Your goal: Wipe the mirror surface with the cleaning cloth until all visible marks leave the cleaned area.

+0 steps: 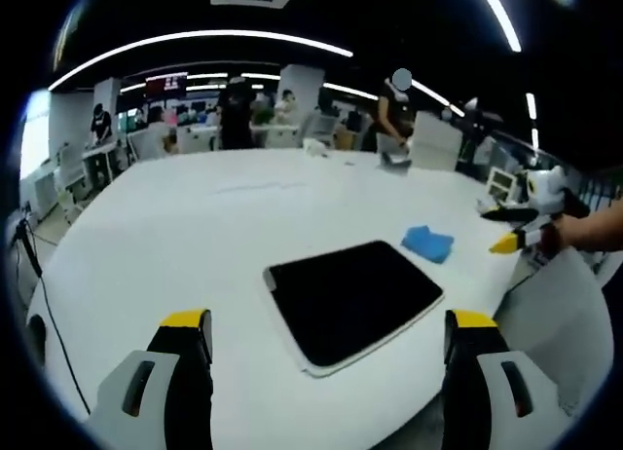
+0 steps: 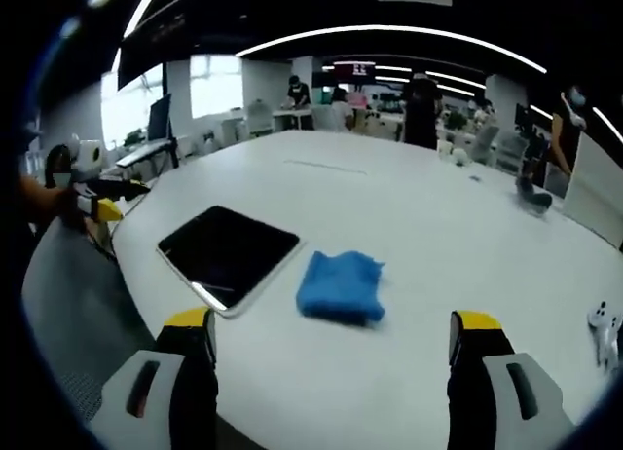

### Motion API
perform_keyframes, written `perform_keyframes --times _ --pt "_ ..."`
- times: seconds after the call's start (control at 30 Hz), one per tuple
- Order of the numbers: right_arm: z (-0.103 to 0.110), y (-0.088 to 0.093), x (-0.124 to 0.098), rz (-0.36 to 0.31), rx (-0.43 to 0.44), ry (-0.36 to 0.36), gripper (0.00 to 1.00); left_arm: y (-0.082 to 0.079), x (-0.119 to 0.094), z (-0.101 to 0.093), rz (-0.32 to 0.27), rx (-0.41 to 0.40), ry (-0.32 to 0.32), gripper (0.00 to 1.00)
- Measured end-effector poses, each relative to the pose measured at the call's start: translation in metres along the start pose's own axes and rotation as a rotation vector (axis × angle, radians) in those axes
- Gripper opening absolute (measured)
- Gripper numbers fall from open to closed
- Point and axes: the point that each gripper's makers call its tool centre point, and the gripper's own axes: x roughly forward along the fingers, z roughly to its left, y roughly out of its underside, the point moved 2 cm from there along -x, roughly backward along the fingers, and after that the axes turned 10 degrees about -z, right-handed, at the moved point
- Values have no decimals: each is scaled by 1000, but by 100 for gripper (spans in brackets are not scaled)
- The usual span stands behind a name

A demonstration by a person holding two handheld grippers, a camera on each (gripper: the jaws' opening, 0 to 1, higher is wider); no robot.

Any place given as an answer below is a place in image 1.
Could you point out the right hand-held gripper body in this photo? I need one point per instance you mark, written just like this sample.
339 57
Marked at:
547 189

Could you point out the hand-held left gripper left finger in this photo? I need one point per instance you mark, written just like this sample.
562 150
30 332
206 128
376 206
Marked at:
146 401

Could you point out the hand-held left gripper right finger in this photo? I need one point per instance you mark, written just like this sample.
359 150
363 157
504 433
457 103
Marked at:
511 401

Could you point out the blue cleaning cloth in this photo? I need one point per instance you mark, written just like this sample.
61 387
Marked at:
426 243

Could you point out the black tablet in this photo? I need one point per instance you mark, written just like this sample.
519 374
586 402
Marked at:
350 299

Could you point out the person's right hand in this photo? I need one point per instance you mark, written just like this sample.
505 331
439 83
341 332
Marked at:
570 233

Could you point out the white framed box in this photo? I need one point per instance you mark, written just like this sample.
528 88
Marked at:
501 183

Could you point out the short ceiling light strip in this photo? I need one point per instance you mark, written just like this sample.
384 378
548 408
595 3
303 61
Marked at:
531 106

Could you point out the black tripod stand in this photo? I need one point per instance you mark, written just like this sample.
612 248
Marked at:
474 126

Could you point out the white upright panel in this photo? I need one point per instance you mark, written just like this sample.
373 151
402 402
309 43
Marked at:
435 143

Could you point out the black table grommet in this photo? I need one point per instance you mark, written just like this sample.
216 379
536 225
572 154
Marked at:
36 340

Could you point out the straight ceiling light strip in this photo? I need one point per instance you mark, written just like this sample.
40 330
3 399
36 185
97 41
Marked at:
501 16

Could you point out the black stand leg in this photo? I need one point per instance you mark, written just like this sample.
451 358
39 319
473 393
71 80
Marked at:
29 250

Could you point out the white crumpled object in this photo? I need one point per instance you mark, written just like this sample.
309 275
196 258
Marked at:
316 148

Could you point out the grey mesh office chair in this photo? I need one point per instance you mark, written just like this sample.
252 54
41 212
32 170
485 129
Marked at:
318 126

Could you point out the white chair with green base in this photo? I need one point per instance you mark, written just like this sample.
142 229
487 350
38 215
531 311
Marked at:
65 187

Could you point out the white office desk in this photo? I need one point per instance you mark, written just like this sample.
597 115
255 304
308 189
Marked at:
99 153

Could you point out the green potted plant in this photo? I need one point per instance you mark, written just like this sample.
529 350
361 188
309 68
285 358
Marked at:
263 116

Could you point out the long curved ceiling light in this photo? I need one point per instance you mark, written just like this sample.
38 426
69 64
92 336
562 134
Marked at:
204 34

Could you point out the red wall screen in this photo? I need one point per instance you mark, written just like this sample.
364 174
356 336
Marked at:
165 85

